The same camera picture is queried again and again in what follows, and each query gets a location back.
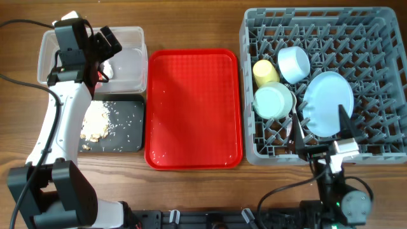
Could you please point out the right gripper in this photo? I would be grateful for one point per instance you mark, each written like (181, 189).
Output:
(299, 144)

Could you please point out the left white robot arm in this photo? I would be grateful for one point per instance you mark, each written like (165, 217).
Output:
(49, 190)

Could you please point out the red plastic serving tray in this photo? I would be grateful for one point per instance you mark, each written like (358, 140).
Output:
(193, 110)

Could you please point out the grey plastic dishwasher rack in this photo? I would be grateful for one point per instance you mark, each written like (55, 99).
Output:
(364, 45)

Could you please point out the black plastic waste tray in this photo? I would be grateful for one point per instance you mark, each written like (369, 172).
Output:
(126, 133)

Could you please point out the yellow plastic cup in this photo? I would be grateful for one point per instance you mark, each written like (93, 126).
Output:
(264, 72)

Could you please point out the leftover rice and food scraps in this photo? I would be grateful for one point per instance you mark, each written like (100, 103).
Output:
(96, 124)

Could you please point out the light blue round plate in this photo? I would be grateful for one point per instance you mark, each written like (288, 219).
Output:
(323, 96)

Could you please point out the mint green bowl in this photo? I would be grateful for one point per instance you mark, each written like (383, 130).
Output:
(273, 100)

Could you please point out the white tissue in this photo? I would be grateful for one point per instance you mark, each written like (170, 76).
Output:
(107, 69)

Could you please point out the clear plastic waste bin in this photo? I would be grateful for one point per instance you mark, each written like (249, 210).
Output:
(130, 66)

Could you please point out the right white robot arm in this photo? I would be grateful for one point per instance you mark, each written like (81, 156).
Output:
(341, 203)

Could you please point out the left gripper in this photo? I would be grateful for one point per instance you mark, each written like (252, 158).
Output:
(107, 51)

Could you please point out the cream plastic spoon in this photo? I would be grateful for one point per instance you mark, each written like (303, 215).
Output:
(293, 109)

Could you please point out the red snack wrapper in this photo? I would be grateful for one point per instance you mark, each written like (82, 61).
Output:
(102, 77)

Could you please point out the small light blue bowl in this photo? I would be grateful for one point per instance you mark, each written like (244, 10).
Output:
(293, 63)

